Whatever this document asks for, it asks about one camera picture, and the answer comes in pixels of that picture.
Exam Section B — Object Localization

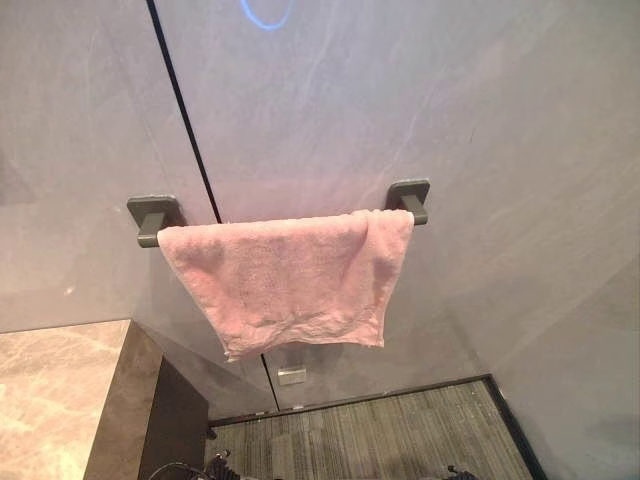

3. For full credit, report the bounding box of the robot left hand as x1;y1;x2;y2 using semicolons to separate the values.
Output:
209;448;244;480

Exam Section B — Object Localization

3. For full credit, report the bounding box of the pink terry towel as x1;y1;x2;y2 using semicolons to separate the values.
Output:
156;209;416;363

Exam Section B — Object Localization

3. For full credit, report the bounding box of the marble top vanity counter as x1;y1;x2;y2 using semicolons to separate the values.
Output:
0;319;218;480

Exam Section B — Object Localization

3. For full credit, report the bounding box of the black cable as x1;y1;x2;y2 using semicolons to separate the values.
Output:
153;461;212;480

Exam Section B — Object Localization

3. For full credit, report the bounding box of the grey wall towel bar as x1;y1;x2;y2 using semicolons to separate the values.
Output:
126;178;432;249

